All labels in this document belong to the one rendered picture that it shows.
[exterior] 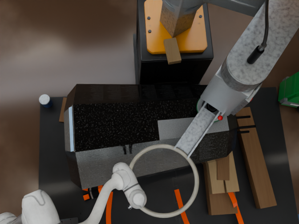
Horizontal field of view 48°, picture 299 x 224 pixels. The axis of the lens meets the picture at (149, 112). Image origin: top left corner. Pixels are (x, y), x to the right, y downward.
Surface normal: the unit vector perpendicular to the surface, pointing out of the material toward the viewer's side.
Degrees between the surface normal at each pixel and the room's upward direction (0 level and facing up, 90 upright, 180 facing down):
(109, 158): 45
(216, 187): 0
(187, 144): 16
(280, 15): 0
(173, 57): 0
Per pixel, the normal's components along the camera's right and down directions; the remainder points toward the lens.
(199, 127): -0.11, -0.04
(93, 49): 0.05, -0.26
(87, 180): 0.15, 0.49
